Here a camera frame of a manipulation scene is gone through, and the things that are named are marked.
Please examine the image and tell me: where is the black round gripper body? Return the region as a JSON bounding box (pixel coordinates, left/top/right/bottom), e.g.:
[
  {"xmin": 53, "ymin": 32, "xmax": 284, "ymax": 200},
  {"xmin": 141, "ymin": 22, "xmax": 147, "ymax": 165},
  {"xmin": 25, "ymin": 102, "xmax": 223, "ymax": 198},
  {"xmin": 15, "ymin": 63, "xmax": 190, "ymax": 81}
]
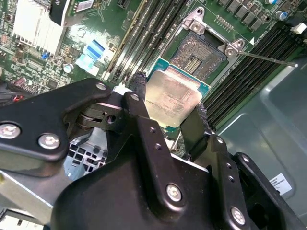
[{"xmin": 50, "ymin": 143, "xmax": 232, "ymax": 230}]

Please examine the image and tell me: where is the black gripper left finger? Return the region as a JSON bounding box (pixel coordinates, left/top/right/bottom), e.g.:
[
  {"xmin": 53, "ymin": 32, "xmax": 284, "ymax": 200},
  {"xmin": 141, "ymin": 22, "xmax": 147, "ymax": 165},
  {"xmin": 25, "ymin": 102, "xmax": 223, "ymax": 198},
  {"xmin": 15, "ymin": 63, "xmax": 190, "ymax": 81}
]
[{"xmin": 0, "ymin": 71, "xmax": 188, "ymax": 212}]

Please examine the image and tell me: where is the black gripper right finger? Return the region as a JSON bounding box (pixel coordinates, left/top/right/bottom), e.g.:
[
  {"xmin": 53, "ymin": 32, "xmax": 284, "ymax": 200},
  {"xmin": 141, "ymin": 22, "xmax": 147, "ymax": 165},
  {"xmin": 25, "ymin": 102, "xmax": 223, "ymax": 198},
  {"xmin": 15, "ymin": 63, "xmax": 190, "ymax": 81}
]
[{"xmin": 180, "ymin": 102, "xmax": 307, "ymax": 230}]

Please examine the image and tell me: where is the silver green CPU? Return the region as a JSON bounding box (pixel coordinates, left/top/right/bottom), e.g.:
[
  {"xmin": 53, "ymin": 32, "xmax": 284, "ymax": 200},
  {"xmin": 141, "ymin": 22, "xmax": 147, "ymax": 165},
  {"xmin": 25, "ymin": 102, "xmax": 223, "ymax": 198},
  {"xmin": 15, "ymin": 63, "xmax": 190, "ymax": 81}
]
[{"xmin": 145, "ymin": 58, "xmax": 211, "ymax": 129}]

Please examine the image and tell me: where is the wire locking lever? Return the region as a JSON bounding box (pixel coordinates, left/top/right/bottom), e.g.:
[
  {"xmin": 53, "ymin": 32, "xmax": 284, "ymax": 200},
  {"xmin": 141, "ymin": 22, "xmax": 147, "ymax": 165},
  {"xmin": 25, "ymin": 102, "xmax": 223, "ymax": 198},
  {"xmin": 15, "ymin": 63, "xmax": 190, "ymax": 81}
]
[{"xmin": 235, "ymin": 49, "xmax": 299, "ymax": 68}]

